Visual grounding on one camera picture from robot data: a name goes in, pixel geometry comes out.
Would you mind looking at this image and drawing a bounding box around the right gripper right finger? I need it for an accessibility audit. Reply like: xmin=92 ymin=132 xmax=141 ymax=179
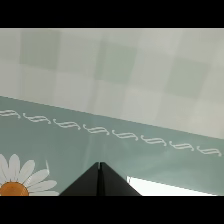
xmin=99 ymin=161 xmax=143 ymax=197

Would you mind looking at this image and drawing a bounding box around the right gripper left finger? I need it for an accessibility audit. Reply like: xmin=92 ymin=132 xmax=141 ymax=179
xmin=59 ymin=161 xmax=101 ymax=197

